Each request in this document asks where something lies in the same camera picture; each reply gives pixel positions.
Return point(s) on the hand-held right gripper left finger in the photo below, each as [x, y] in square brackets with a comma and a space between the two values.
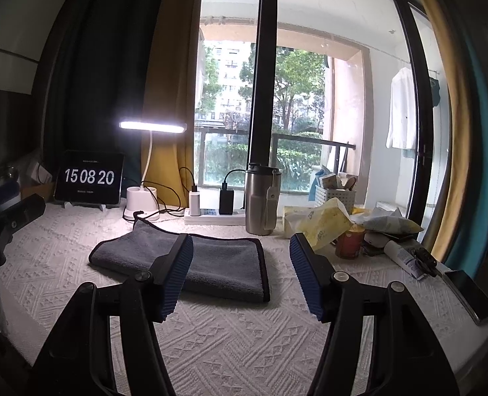
[178, 274]

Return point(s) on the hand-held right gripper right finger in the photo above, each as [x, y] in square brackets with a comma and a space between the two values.
[306, 274]

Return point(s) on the grey towel with black trim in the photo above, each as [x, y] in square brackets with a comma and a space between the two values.
[223, 262]

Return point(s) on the red snack cup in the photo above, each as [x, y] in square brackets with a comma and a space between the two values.
[350, 243]

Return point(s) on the yellow tissue pack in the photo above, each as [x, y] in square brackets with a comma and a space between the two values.
[316, 220]

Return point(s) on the white power strip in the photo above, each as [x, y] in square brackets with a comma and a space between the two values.
[215, 217]

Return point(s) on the white charger plug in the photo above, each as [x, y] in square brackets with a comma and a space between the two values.
[194, 203]

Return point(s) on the white textured table cloth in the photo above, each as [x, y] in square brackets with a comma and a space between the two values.
[227, 338]

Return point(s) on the white plastic basket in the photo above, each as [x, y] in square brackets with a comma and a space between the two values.
[334, 198]

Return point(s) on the stainless steel tumbler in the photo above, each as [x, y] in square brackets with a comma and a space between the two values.
[261, 202]

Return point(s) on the black charger plug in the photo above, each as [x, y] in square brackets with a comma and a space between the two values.
[226, 202]

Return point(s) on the grey snack bag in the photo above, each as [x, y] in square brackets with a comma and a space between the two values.
[388, 225]

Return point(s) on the tablet clock display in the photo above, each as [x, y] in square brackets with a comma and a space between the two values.
[89, 177]

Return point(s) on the white tube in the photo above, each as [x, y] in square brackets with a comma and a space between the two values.
[403, 258]

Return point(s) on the black clip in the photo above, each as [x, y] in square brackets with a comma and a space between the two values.
[426, 260]

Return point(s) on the white desk lamp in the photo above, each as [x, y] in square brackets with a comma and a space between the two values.
[151, 126]

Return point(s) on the smartphone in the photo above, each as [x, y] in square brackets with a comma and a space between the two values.
[471, 295]

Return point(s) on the dark green curtain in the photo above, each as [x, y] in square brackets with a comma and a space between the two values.
[99, 70]

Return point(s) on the yellow curtain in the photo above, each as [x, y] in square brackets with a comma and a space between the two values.
[167, 90]

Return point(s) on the white hanging shirt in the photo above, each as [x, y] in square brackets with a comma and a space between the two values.
[401, 109]

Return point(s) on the teal hanging garment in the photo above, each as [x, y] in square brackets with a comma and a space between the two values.
[434, 90]

